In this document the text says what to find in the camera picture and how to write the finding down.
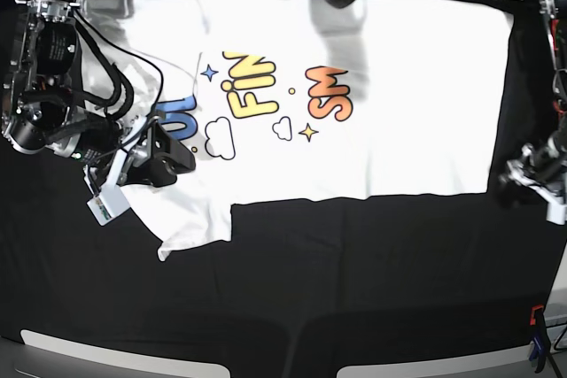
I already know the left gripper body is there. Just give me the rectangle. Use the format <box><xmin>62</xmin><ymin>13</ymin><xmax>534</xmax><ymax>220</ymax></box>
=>
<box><xmin>497</xmin><ymin>143</ymin><xmax>566</xmax><ymax>201</ymax></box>

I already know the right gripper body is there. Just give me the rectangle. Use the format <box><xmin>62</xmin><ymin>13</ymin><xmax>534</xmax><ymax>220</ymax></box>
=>
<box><xmin>43</xmin><ymin>116</ymin><xmax>134</xmax><ymax>165</ymax></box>

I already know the white printed t-shirt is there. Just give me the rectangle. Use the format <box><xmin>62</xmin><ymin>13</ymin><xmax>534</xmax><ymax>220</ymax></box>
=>
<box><xmin>82</xmin><ymin>0</ymin><xmax>513</xmax><ymax>260</ymax></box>

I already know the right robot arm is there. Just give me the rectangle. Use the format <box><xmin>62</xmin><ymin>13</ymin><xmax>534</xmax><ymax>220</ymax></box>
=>
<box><xmin>2</xmin><ymin>0</ymin><xmax>196</xmax><ymax>225</ymax></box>

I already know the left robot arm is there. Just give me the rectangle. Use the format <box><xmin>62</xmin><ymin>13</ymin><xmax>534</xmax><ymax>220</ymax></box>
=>
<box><xmin>499</xmin><ymin>0</ymin><xmax>566</xmax><ymax>226</ymax></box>

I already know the red blue clamp near right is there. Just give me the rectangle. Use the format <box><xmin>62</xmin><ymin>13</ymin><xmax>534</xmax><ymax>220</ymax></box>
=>
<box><xmin>529</xmin><ymin>305</ymin><xmax>551</xmax><ymax>374</ymax></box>

